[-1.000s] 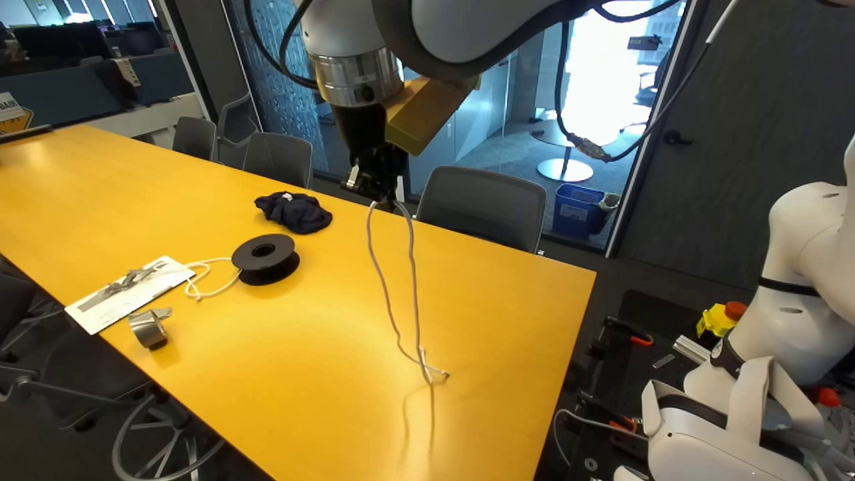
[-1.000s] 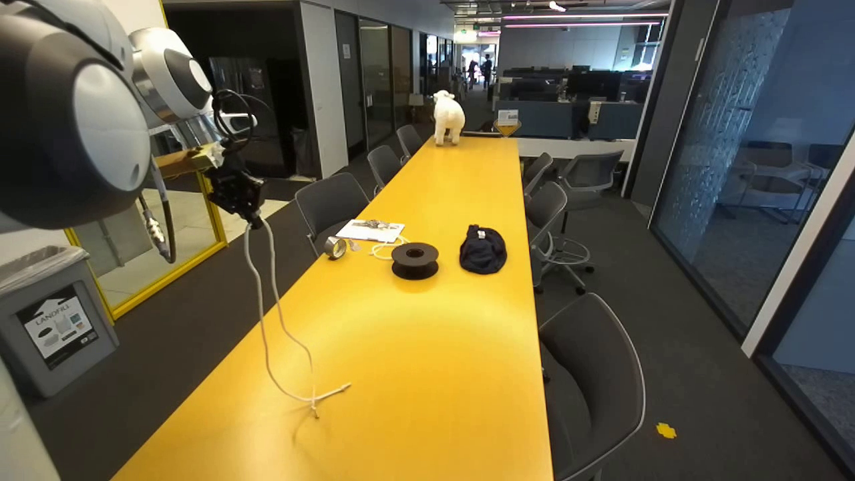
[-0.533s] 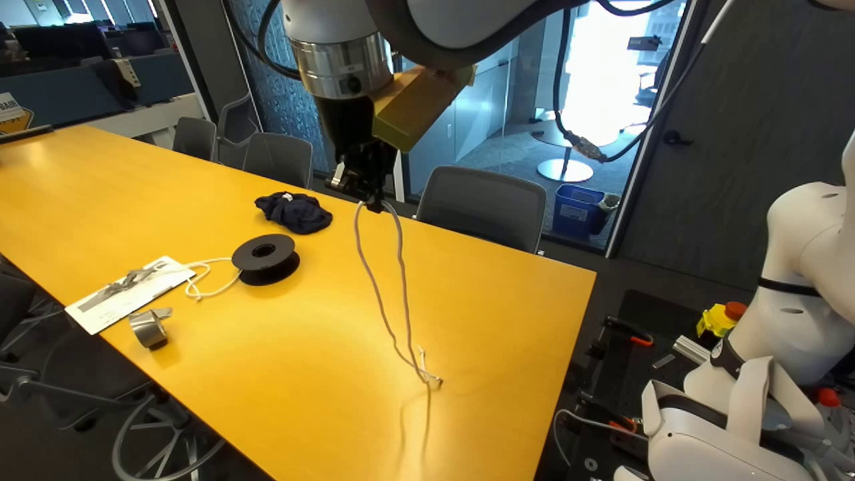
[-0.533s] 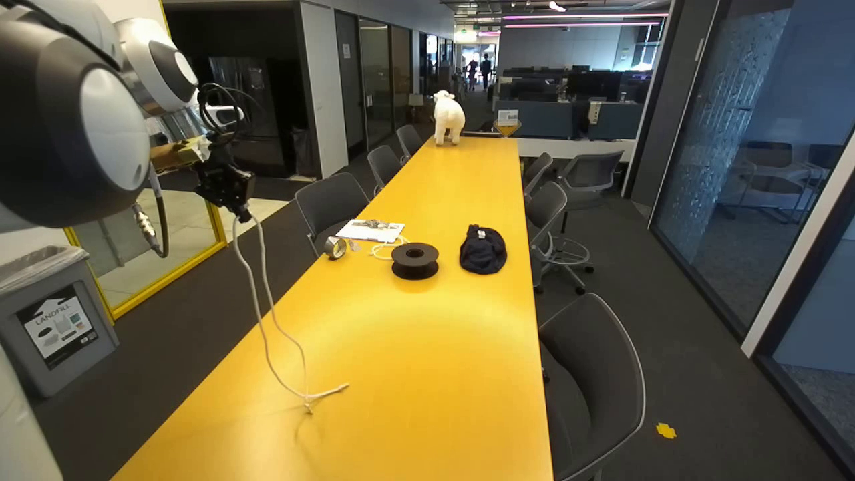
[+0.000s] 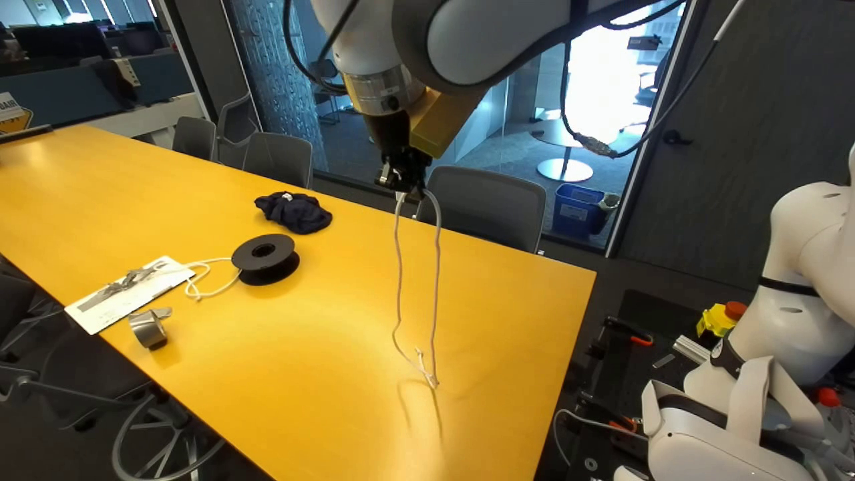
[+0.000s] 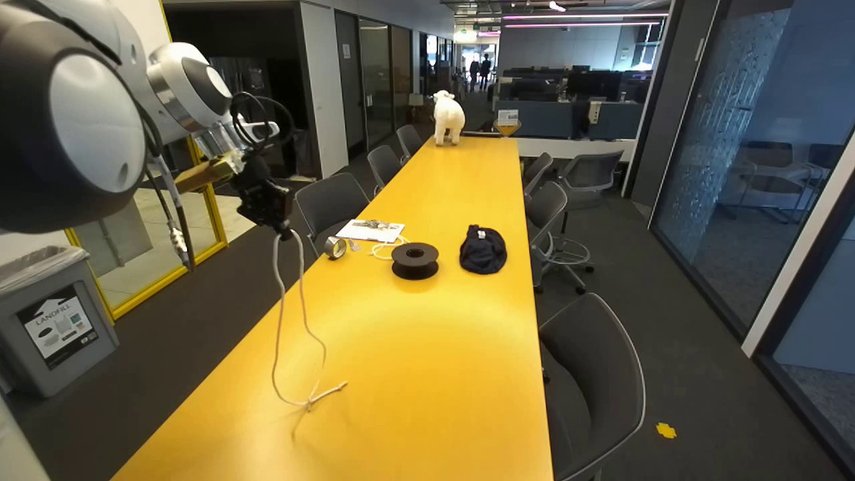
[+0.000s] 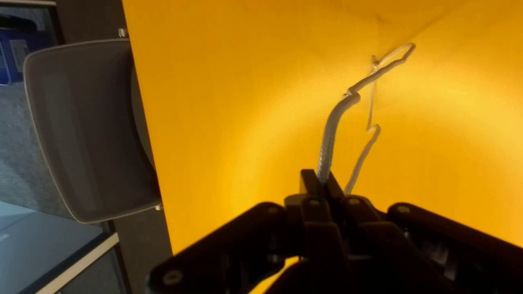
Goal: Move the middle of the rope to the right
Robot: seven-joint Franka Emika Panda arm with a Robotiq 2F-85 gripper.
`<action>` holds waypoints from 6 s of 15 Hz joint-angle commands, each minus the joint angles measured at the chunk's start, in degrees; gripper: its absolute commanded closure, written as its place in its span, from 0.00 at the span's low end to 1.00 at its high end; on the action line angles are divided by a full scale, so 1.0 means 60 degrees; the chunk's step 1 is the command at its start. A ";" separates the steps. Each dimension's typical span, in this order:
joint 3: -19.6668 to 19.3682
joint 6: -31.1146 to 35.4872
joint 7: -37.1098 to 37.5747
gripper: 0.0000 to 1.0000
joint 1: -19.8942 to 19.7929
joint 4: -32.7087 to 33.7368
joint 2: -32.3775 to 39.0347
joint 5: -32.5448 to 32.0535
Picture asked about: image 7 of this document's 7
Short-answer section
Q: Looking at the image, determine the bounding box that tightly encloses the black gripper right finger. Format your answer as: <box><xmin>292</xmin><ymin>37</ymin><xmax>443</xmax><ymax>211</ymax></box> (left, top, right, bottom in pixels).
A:
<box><xmin>324</xmin><ymin>176</ymin><xmax>523</xmax><ymax>294</ymax></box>

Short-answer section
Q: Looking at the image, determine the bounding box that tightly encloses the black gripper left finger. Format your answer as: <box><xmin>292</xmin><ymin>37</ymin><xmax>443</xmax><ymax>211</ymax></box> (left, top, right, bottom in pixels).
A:
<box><xmin>147</xmin><ymin>169</ymin><xmax>346</xmax><ymax>294</ymax></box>

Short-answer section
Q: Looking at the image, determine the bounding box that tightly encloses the white rope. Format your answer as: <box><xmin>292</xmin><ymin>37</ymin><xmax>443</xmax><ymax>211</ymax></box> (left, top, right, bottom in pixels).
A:
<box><xmin>314</xmin><ymin>42</ymin><xmax>417</xmax><ymax>197</ymax></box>

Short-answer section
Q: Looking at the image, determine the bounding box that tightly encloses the grey mesh office chair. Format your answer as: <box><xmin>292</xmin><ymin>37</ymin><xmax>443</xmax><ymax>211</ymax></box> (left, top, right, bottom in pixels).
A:
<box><xmin>21</xmin><ymin>38</ymin><xmax>162</xmax><ymax>226</ymax></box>

